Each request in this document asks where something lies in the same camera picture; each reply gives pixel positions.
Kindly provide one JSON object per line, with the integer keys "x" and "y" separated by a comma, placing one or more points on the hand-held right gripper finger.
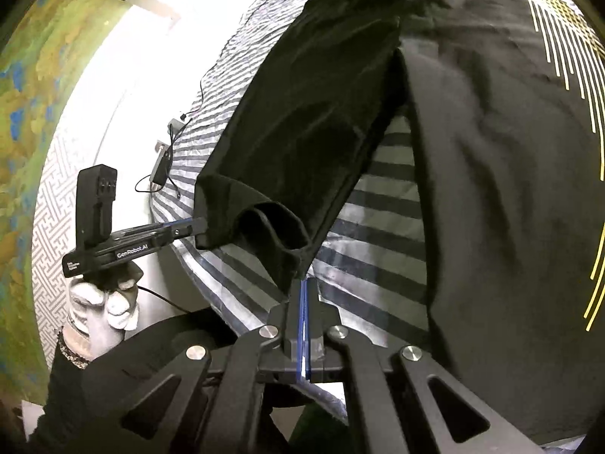
{"x": 302, "y": 321}
{"x": 312, "y": 321}

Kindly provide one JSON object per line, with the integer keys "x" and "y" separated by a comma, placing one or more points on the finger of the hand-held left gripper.
{"x": 182, "y": 228}

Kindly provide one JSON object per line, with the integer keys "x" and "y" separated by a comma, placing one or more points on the black pants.
{"x": 496, "y": 198}

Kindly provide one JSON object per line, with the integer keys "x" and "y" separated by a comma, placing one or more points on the person's left forearm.
{"x": 94, "y": 388}

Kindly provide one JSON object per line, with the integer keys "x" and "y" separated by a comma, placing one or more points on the person's left hand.
{"x": 85, "y": 300}

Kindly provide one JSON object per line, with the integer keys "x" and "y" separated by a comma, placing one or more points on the black power adapter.
{"x": 160, "y": 170}

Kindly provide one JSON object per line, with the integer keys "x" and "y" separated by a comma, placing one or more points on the striped bed sheet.
{"x": 378, "y": 227}

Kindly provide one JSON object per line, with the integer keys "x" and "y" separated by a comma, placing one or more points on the green wall poster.
{"x": 28, "y": 127}

